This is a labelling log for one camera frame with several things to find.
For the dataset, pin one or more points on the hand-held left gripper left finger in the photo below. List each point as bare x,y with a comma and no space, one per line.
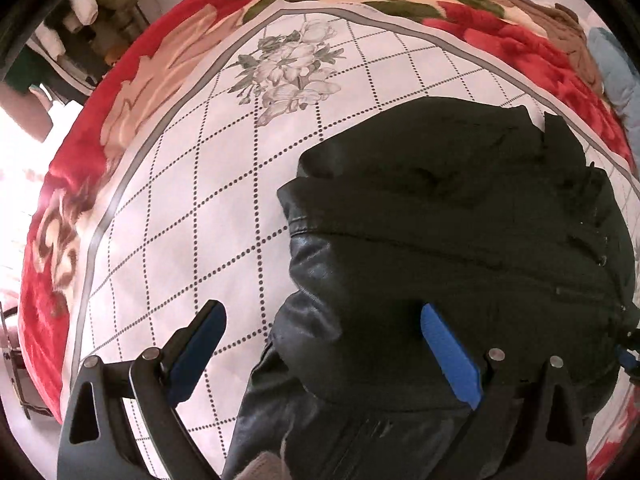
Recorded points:
196,357

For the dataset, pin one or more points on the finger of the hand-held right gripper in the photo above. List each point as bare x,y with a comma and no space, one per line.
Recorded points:
628,358

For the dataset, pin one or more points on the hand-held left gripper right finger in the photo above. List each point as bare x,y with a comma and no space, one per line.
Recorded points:
450,357

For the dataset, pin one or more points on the black leather jacket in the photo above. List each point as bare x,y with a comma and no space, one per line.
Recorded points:
450,220

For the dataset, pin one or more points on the white checked floral bed sheet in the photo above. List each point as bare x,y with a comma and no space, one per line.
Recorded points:
200,220

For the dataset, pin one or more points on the red floral blanket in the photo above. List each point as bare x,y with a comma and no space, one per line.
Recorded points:
90,160

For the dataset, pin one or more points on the light blue garment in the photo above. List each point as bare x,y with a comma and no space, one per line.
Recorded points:
617,75

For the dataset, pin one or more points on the brown garment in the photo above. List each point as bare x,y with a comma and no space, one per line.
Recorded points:
565,35

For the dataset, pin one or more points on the dark green garment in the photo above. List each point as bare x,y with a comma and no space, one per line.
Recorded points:
22,72

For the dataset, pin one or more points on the white fluffy garment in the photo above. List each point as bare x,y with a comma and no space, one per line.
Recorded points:
82,5

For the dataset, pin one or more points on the metal chair frame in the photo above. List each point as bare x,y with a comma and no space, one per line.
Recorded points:
17,360

